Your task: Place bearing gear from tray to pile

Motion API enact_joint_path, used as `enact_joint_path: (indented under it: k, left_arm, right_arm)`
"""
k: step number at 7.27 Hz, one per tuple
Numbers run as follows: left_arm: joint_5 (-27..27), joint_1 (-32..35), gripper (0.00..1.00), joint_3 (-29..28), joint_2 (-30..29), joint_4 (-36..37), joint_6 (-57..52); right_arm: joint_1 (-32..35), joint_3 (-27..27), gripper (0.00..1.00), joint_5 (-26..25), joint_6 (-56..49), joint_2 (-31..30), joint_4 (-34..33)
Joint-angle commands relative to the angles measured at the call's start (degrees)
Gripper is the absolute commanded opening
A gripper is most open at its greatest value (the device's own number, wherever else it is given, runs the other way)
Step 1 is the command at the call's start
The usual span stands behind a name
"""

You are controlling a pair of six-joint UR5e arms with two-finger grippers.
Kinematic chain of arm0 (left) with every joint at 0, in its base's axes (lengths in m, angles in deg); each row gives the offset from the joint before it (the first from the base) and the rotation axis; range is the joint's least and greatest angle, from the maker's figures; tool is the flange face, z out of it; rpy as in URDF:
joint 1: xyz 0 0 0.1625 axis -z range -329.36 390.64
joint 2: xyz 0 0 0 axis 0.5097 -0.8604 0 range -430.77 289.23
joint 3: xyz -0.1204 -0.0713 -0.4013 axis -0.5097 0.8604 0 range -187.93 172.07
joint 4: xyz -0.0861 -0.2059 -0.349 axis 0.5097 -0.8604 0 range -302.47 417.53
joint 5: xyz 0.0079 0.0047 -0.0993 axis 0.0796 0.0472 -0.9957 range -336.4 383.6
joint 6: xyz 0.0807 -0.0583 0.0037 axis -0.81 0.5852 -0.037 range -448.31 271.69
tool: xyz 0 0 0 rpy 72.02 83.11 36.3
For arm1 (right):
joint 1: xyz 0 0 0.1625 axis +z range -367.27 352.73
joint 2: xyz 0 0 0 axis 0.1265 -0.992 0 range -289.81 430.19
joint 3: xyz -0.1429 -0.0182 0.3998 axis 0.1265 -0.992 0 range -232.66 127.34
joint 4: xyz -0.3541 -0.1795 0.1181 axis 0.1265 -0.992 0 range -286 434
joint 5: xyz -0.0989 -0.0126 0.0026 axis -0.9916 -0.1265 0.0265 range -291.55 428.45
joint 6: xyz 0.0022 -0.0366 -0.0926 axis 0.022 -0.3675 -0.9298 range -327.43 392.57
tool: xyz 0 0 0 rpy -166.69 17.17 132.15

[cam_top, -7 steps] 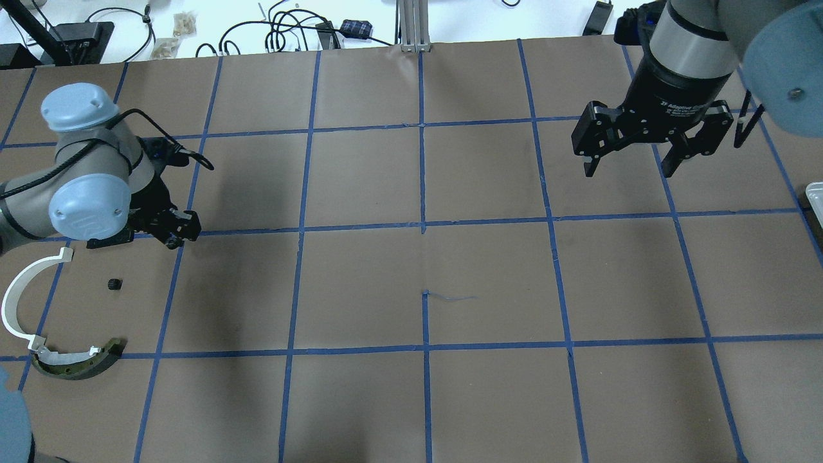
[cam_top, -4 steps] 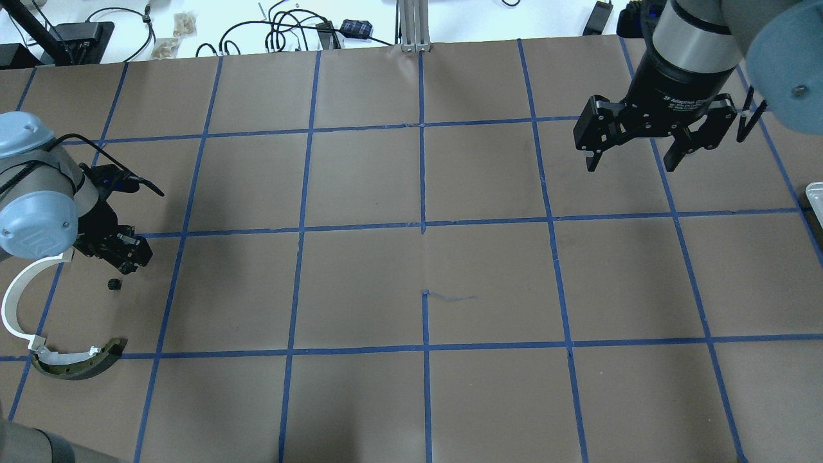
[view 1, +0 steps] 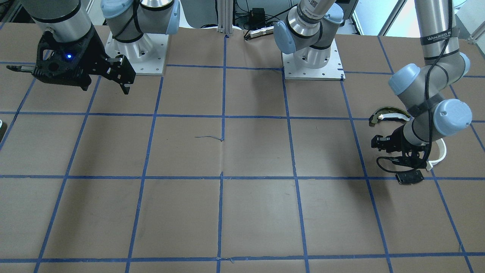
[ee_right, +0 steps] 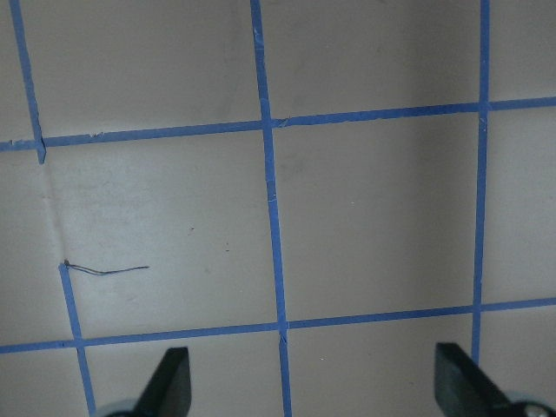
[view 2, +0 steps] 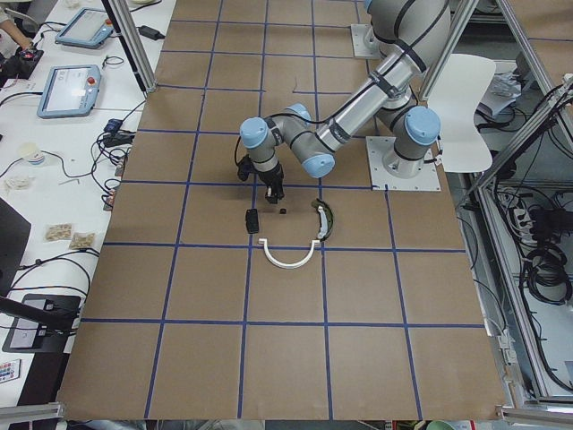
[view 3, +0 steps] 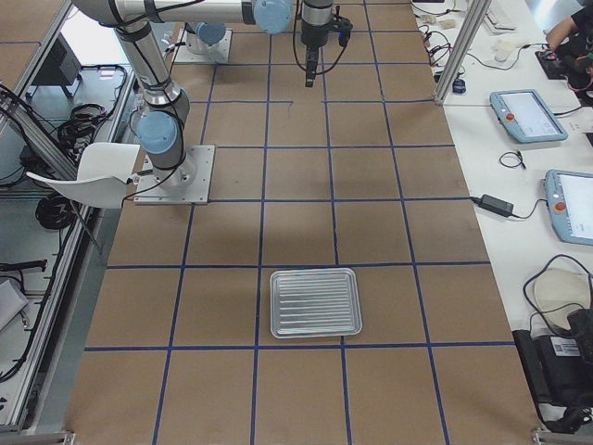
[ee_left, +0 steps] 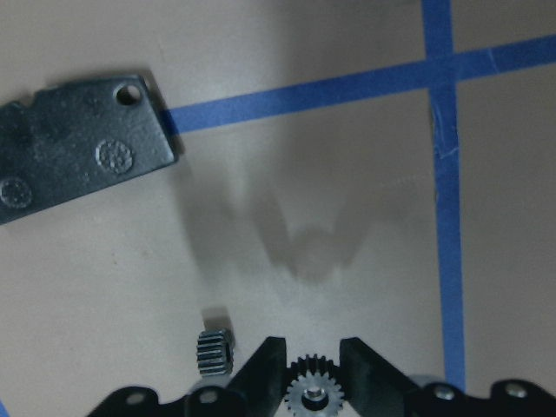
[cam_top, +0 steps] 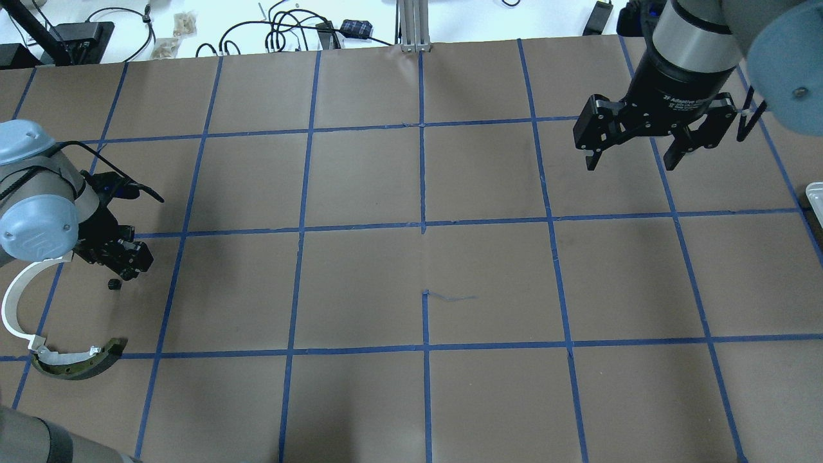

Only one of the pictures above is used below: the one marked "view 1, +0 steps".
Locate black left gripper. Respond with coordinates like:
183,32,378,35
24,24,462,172
371,126,431,169

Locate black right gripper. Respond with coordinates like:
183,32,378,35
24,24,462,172
7,26,136,95

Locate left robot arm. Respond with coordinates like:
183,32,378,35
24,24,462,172
274,0,472,169

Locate white curved plastic piece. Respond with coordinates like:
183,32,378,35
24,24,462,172
426,138,447,171

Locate olive brake shoe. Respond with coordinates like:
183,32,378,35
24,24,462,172
369,107,411,127

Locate small black metal bracket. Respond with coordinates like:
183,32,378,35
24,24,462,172
395,169,424,185

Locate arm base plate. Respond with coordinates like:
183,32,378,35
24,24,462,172
281,40,346,81
105,33,170,76

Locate aluminium frame post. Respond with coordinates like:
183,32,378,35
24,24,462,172
216,0,235,36

